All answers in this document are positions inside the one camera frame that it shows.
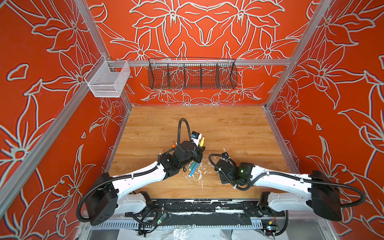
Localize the yellow marker pen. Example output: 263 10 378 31
200 137 205 147

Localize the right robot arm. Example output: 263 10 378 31
212 153 342 222

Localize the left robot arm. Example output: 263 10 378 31
76 141 206 226

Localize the green marker pen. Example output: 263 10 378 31
189 162 196 171

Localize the blue marker pen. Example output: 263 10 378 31
189 164 199 177

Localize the clear plastic bin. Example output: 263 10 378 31
85 59 131 98

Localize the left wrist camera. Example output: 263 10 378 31
191 131 203 147

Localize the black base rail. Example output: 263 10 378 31
139 199 286 218

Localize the white cable duct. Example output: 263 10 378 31
92 216 263 230

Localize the black wire basket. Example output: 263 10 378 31
148 57 238 90

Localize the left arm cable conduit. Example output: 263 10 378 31
76 118 193 223

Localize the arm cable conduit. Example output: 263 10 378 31
76 118 193 223
208 153 367 208

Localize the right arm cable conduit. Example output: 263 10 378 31
208 153 367 208

